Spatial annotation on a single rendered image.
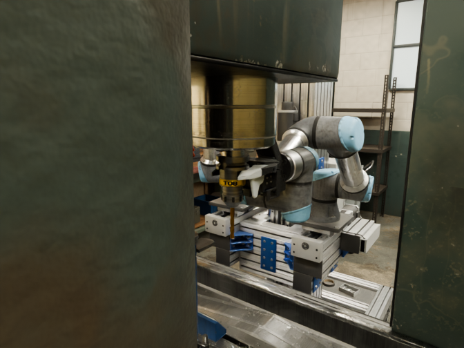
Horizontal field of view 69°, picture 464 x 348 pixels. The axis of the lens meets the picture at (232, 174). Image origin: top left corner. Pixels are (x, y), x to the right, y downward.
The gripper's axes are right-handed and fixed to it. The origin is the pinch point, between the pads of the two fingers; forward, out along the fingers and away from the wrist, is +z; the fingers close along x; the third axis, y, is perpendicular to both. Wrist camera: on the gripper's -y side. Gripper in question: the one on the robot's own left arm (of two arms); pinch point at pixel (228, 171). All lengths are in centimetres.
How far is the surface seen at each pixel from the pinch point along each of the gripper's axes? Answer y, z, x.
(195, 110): -11.2, 6.3, 2.3
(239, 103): -12.5, 4.5, -5.4
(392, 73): -55, -458, 72
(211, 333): 52, -16, 18
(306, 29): -24.2, -4.1, -12.4
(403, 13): -128, -457, 65
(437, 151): 1, -66, -27
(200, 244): 22.2, -10.1, 16.4
